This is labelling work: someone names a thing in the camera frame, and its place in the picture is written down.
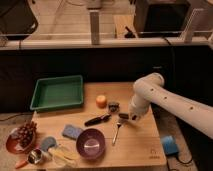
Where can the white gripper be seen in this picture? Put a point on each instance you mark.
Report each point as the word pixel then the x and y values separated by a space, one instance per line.
pixel 134 117

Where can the grey whiteboard eraser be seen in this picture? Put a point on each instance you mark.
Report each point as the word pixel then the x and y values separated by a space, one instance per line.
pixel 124 116

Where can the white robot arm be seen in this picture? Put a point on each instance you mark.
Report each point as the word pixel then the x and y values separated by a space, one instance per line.
pixel 149 89

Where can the green plastic tray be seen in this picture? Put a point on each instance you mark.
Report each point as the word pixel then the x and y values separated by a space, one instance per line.
pixel 58 93

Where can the silver metal fork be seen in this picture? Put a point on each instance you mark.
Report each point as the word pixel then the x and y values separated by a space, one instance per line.
pixel 119 124

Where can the small grey metal clip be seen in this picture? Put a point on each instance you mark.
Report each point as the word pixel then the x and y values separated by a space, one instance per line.
pixel 113 107

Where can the wooden cutting board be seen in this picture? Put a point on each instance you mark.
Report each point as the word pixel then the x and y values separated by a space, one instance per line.
pixel 137 147

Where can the orange round fruit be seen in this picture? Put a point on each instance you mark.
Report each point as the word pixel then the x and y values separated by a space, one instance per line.
pixel 101 101

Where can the blue tape roll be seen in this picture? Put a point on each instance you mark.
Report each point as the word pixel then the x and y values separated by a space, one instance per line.
pixel 169 145

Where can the purple bowl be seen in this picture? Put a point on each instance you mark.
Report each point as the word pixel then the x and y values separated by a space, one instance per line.
pixel 90 144

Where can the yellow banana toy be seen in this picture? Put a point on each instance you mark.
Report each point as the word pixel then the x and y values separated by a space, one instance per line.
pixel 64 155

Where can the blue grey cloth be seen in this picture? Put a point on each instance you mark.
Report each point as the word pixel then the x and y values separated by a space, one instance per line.
pixel 47 143

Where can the silver measuring cup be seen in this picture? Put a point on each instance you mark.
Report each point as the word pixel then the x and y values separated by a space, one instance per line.
pixel 36 157

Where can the bunch of dark grapes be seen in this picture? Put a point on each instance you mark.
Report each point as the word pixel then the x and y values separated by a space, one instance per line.
pixel 25 133

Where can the black monitor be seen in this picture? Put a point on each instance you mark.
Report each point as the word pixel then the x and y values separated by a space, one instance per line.
pixel 17 20

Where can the grey metal post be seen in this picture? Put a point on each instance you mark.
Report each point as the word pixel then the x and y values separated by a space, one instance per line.
pixel 94 27

